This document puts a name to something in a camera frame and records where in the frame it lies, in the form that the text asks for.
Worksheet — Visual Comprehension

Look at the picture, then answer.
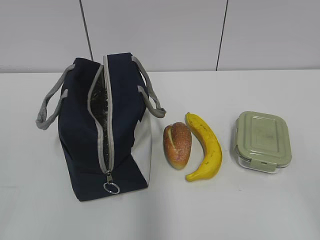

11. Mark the green lidded food container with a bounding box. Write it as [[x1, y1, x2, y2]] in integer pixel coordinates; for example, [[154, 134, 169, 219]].
[[233, 111, 292, 174]]

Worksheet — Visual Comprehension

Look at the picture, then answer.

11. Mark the yellow banana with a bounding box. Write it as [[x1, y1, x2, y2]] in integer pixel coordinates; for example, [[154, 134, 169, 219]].
[[185, 112, 223, 182]]

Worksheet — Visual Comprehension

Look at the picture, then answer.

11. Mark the navy blue lunch bag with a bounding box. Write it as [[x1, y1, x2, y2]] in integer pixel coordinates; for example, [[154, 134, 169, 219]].
[[35, 52, 166, 202]]

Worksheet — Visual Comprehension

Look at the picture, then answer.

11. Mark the brown bread roll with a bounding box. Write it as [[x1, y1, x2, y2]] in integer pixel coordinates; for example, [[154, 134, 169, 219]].
[[163, 122, 192, 170]]

